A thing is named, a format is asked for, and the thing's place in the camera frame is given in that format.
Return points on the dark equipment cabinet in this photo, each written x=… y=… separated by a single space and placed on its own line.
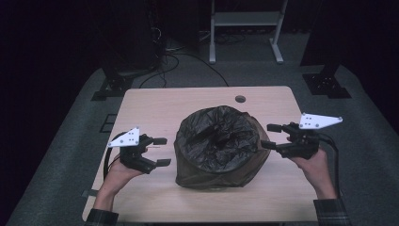
x=135 y=37

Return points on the person's right hand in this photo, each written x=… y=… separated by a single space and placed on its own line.
x=312 y=171

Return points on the person's left hand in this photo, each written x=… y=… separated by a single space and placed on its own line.
x=120 y=177

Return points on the black plastic garbage bag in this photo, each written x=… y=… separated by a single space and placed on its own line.
x=219 y=147

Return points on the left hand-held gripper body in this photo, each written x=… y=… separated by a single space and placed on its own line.
x=133 y=155

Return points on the grey tape strip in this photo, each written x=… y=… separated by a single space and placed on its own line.
x=89 y=193

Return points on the white metal stand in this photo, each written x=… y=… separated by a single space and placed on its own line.
x=244 y=19

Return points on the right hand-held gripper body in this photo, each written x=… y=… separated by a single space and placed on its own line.
x=301 y=144

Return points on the black stand base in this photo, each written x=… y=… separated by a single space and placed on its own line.
x=326 y=84
x=113 y=89

